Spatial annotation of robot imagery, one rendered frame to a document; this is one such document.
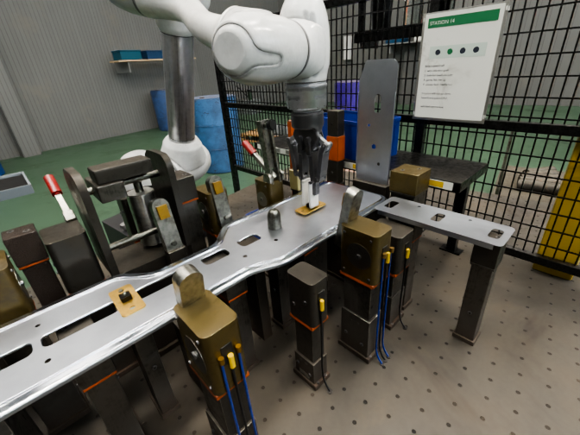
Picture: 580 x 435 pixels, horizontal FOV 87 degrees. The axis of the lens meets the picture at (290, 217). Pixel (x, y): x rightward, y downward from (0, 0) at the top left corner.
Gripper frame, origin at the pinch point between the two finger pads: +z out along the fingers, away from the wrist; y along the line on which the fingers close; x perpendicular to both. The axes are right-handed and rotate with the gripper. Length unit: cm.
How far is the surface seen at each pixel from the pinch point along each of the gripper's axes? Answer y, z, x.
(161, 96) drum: -740, 21, 272
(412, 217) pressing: 22.3, 4.6, 11.6
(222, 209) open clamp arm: -13.9, 2.1, -17.9
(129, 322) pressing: 5.8, 4.7, -48.1
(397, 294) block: 22.9, 24.6, 6.8
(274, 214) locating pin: 1.2, 0.7, -13.2
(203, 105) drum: -331, 12, 155
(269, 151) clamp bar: -14.9, -8.6, 0.2
